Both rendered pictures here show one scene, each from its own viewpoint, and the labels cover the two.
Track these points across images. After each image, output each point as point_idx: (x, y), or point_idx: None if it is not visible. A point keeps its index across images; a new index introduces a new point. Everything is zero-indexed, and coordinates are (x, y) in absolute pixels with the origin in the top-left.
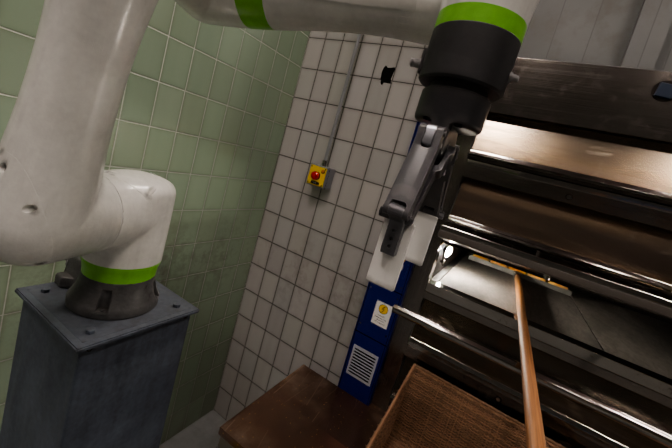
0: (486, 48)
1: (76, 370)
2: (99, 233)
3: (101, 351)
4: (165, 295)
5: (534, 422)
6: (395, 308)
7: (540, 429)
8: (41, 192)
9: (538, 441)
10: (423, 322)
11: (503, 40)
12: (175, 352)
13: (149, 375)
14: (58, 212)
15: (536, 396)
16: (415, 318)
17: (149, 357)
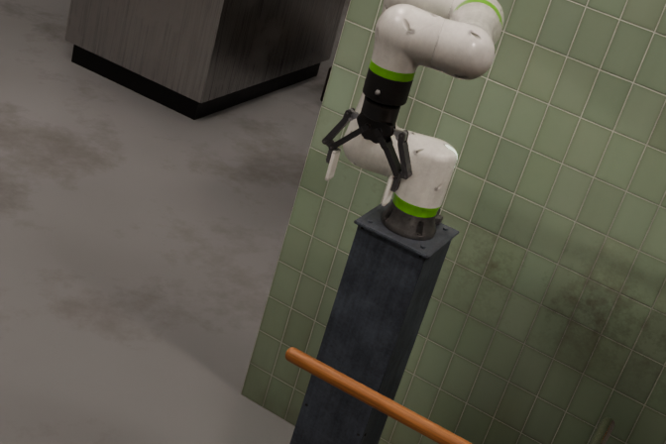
0: (366, 77)
1: (355, 236)
2: (377, 160)
3: (367, 235)
4: (432, 243)
5: (412, 411)
6: (602, 419)
7: (404, 410)
8: (355, 126)
9: (388, 398)
10: (591, 440)
11: (369, 73)
12: (409, 281)
13: (390, 281)
14: (358, 138)
15: (459, 440)
16: (594, 434)
17: (391, 267)
